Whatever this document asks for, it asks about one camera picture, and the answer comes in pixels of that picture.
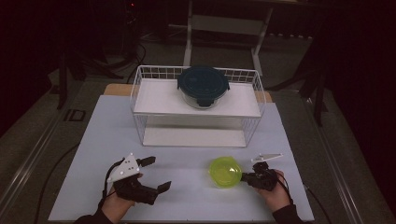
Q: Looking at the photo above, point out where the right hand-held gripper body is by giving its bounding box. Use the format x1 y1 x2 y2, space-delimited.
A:
248 152 284 192

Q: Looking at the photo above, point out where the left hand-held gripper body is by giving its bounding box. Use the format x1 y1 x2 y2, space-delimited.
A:
106 152 161 206

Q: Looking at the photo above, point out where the green plastic bowl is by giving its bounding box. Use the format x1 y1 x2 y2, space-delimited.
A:
207 156 243 189

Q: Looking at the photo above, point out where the white wire rack shelf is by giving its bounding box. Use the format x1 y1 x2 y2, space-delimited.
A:
130 64 267 148

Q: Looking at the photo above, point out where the dark blue round lidded container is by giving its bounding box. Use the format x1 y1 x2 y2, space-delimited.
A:
177 64 232 110

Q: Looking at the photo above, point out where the person's right hand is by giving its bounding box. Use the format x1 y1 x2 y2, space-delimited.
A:
255 169 292 215

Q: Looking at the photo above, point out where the person's left hand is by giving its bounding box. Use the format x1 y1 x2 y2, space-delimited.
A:
100 173 145 224

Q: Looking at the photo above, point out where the white table mat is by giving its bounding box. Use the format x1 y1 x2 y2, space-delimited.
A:
49 93 316 222

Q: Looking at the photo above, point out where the black rectangular floor plate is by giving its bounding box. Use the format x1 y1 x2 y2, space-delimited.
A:
64 108 87 123

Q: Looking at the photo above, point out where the black metal stand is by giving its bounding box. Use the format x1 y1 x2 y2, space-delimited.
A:
267 46 330 127
46 49 124 110

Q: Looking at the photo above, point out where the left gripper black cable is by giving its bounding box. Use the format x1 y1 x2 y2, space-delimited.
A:
98 158 126 209

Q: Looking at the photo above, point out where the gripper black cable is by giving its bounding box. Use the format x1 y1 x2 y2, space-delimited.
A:
275 171 332 224
98 158 126 209

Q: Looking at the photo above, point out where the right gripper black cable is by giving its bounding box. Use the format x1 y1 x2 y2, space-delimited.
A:
275 171 332 224

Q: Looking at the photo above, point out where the black floor cable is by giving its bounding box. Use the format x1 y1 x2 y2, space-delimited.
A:
33 142 81 224

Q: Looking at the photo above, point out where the metal floor rail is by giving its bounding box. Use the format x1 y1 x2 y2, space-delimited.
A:
0 92 86 217
302 95 365 224

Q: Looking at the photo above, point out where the bundle of black cables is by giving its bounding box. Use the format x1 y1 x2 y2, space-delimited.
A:
102 31 148 85

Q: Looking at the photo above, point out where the white metal table frame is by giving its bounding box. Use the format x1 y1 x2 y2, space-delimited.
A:
182 0 276 77

